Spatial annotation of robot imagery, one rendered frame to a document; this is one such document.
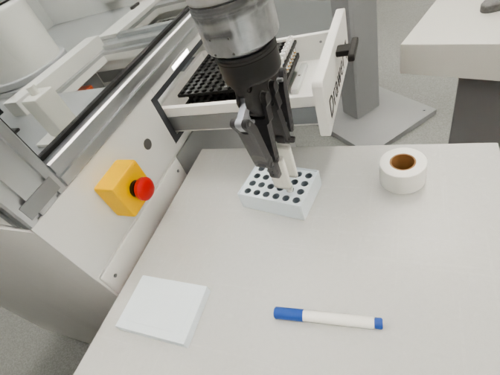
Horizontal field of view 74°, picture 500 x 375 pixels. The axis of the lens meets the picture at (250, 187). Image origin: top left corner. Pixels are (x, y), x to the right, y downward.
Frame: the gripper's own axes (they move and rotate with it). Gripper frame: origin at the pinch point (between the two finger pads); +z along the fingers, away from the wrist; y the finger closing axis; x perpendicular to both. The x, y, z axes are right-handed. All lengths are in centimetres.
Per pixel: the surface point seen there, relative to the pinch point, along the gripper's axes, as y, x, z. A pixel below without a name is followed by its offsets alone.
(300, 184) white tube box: -1.7, 1.3, 5.6
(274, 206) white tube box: 3.1, -1.7, 6.8
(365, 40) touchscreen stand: -123, -19, 40
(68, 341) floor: 39, -108, 85
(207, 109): -9.7, -19.7, -3.4
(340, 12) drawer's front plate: -37.5, -0.8, -7.7
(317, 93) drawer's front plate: -11.3, 2.9, -6.0
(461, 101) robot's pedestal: -52, 23, 23
